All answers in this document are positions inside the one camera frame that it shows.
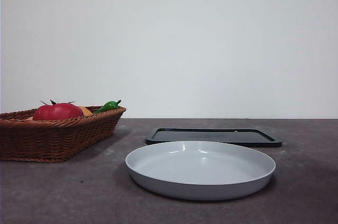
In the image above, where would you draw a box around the red tomato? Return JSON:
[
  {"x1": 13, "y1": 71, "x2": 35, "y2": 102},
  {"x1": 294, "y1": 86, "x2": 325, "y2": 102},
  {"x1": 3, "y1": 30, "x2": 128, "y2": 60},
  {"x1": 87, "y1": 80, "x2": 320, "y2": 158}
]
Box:
[{"x1": 32, "y1": 99, "x2": 85, "y2": 122}]

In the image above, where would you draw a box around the green chili pepper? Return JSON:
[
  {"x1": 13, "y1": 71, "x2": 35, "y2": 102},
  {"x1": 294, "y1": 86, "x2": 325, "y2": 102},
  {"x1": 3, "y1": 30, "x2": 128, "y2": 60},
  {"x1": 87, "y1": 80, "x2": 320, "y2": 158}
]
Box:
[{"x1": 93, "y1": 99, "x2": 122, "y2": 115}]

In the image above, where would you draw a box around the white round plate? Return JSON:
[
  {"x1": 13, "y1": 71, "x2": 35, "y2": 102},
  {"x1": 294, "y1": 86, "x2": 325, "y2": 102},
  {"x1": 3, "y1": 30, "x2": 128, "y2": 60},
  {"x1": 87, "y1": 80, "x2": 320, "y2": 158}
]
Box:
[{"x1": 125, "y1": 140, "x2": 277, "y2": 201}]

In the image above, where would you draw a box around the black rectangular tray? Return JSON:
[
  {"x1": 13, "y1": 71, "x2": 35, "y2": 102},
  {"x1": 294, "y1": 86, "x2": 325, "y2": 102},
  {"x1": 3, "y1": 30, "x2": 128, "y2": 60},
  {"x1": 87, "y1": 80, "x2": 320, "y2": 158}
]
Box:
[{"x1": 145, "y1": 127, "x2": 283, "y2": 148}]

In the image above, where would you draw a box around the brown wicker basket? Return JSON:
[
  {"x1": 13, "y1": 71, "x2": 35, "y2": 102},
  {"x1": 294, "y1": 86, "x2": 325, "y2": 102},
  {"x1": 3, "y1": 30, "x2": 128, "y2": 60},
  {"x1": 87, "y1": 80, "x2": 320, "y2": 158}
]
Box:
[{"x1": 0, "y1": 105, "x2": 127, "y2": 163}]

